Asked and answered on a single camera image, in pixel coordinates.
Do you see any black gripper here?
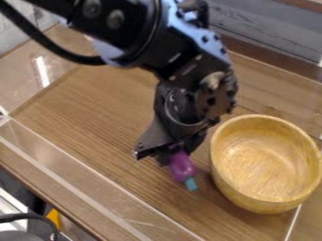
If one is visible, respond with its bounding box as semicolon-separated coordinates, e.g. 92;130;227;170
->
135;83;219;167

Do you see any purple toy eggplant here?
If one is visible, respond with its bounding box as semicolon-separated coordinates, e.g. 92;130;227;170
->
168;151;198;192

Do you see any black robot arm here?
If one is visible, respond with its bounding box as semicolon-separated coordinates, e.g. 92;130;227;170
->
0;0;238;166

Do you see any brown wooden bowl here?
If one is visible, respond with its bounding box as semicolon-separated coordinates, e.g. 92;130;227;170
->
208;114;322;215

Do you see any clear acrylic front wall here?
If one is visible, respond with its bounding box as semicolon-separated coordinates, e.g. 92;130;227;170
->
0;113;203;241

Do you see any black cable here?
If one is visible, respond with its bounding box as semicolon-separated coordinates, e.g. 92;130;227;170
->
0;213;60;241

